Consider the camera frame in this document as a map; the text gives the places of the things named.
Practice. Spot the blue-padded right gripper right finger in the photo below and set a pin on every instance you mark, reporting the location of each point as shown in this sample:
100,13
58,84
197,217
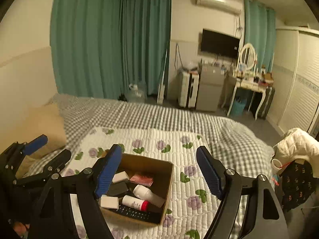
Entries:
263,217

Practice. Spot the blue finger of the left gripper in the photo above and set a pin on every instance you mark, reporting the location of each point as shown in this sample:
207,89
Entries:
35,145

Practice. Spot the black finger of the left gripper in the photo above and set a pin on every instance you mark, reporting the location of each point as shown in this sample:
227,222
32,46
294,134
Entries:
54,166

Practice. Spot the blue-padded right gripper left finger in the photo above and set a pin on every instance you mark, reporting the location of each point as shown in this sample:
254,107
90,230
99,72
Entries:
53,216

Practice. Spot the black power adapter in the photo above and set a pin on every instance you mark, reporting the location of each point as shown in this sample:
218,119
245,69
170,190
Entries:
119,189

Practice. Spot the black remote control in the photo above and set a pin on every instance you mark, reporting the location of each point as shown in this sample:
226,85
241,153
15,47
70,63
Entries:
132,213

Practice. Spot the white bottle red cap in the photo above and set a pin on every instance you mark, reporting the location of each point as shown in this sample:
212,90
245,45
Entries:
135,203

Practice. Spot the white plastic bottle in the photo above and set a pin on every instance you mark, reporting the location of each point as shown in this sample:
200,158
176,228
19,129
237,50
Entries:
146,194

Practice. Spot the pink red packet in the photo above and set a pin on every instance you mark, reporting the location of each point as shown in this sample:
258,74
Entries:
142,179

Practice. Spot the white rectangular box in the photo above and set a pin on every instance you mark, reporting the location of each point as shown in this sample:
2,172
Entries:
120,177

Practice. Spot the person's hand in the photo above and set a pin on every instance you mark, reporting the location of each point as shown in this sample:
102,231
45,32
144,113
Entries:
21,229

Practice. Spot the tan pillow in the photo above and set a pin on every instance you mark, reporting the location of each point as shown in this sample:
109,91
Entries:
43,120

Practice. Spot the black patterned garment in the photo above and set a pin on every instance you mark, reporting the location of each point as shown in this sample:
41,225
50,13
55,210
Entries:
298,184

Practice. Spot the floral quilted white blanket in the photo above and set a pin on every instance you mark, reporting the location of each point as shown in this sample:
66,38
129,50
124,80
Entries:
191,208

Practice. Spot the open cardboard box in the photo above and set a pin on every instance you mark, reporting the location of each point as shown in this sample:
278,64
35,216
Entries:
162,172

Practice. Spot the clear water jug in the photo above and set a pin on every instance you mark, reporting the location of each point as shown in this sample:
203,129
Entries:
137,93

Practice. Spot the white louvered wardrobe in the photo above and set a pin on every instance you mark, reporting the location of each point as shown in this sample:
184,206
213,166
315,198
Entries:
295,74

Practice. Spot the large green curtain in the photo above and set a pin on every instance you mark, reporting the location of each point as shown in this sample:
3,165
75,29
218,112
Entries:
100,47

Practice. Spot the white dressing table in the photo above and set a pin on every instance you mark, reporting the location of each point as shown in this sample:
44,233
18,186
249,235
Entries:
267,95

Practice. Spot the grey mini fridge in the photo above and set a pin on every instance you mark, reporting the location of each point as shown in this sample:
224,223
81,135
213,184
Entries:
210,88

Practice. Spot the white suitcase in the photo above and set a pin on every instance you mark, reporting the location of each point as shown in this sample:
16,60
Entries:
188,89

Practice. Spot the oval vanity mirror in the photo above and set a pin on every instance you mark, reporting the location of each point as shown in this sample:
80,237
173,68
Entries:
247,58

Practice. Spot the small green curtain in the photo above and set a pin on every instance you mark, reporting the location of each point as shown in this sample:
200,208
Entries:
260,31

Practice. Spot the white air conditioner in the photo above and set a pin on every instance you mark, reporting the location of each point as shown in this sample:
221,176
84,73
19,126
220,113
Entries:
230,6

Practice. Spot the black wall television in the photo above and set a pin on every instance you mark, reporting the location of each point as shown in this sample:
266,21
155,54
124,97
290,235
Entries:
219,44

